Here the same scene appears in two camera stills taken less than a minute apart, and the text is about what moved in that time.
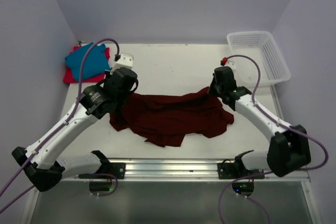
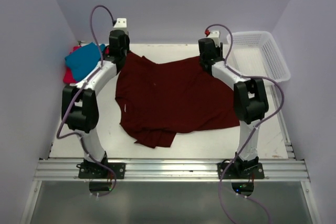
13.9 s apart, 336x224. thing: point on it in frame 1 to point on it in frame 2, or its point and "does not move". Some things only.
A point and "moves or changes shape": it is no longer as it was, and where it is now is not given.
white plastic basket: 260,45 does not move
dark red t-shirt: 167,117 moves or changes shape
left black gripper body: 122,99 to 126,48
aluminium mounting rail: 205,170 does not move
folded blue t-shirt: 95,62 does not move
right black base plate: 237,171 does not move
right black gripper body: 214,88 to 219,50
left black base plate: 117,169 does not move
